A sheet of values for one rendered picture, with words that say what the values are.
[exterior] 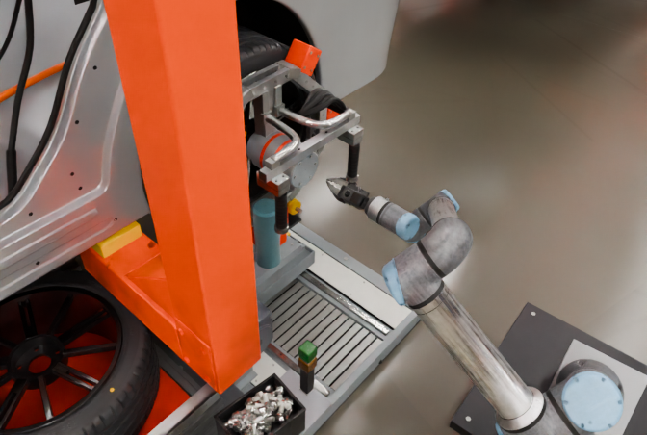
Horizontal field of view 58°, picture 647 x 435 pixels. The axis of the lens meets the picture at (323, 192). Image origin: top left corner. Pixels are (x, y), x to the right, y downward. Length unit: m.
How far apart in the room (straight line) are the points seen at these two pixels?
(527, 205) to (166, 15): 2.53
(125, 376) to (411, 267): 0.87
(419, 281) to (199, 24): 0.86
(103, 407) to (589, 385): 1.32
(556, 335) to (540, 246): 0.82
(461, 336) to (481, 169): 1.87
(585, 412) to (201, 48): 1.35
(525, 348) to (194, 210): 1.37
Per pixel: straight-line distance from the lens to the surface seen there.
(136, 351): 1.86
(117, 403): 1.79
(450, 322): 1.59
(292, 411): 1.67
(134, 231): 1.89
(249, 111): 1.92
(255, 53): 1.82
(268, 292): 2.40
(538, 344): 2.22
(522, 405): 1.77
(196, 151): 1.11
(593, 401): 1.79
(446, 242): 1.52
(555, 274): 2.90
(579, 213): 3.28
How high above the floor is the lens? 2.00
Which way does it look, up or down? 41 degrees down
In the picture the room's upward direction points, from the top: 2 degrees clockwise
